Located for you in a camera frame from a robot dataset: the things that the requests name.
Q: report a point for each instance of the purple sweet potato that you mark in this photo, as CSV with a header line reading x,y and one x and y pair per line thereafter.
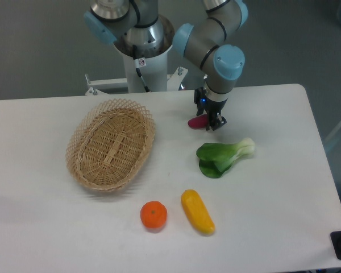
x,y
199,122

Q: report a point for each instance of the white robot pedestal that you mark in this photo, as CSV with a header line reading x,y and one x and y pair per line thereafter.
x,y
144,49

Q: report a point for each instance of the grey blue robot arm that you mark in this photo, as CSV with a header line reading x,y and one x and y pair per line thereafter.
x,y
203,45

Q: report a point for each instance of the white metal base frame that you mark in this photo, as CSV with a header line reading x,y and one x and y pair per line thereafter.
x,y
120,85

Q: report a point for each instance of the green bok choy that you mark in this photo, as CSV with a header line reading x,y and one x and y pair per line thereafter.
x,y
217,158

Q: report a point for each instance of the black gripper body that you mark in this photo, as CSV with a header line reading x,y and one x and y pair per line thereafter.
x,y
214,103

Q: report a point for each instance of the woven wicker basket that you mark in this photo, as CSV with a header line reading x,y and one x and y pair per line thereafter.
x,y
110,145

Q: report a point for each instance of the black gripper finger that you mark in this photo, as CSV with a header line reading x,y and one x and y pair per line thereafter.
x,y
215,121
199,100

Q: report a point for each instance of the yellow squash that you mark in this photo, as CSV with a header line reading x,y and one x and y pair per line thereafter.
x,y
196,212

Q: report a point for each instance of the orange mandarin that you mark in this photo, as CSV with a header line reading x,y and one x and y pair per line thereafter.
x,y
153,215

